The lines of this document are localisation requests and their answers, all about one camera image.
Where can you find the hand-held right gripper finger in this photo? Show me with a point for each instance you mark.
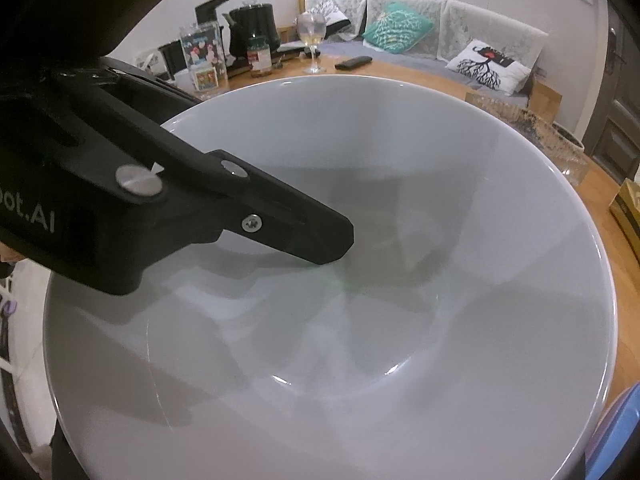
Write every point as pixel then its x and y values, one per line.
pixel 62 460

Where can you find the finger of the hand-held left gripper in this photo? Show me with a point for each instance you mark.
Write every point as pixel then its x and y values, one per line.
pixel 300 230
pixel 145 91

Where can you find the large white bowl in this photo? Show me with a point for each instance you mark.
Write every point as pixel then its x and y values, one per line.
pixel 400 310

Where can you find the purple plate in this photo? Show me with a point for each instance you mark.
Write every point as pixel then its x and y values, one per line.
pixel 592 460

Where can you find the blue plate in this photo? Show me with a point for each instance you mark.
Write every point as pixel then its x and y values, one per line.
pixel 625 435

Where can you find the white mug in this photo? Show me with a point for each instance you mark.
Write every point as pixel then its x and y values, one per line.
pixel 147 62

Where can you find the tall printed drinking glass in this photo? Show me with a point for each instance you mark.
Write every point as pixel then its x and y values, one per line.
pixel 202 55

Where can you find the black countertop appliance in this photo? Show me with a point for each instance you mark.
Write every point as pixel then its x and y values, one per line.
pixel 212 7

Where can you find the spice jar with green lid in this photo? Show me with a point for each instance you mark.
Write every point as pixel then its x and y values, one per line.
pixel 260 57

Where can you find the black kettle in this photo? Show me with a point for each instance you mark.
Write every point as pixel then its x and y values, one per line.
pixel 255 25

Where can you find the black remote control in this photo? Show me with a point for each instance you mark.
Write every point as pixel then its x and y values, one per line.
pixel 353 63

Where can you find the wine glass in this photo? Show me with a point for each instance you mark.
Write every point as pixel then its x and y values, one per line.
pixel 311 30

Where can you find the grey patterned cushion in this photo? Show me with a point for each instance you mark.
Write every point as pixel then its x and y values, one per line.
pixel 327 15

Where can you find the teal leaf cushion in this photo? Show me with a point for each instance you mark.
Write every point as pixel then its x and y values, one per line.
pixel 397 27

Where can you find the white tree print cushion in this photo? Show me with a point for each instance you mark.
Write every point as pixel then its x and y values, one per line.
pixel 487 67

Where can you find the glass ashtray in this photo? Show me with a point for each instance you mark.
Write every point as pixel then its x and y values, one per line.
pixel 545 140

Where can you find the white lace sofa cover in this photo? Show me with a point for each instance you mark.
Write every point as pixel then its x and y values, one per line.
pixel 465 15

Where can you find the gold tissue box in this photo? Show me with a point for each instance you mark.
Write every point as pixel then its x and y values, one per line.
pixel 627 220

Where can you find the dark brown door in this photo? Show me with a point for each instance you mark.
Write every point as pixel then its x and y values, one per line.
pixel 620 110

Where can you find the grey wooden-frame sofa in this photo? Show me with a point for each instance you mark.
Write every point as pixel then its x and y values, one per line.
pixel 415 60

